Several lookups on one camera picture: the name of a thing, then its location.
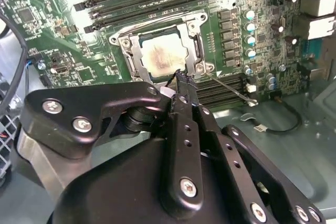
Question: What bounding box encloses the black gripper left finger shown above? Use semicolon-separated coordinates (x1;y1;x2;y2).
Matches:
15;69;205;214

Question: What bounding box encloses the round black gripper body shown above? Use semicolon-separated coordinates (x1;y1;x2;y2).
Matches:
47;136;246;224

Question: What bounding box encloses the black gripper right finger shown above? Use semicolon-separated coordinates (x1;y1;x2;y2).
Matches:
183;76;326;224

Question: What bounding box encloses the silver topped CPU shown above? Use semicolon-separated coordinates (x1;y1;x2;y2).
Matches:
140;34;188;78

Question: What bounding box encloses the metal socket cover frame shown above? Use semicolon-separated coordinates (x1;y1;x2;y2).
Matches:
131;22;197;79

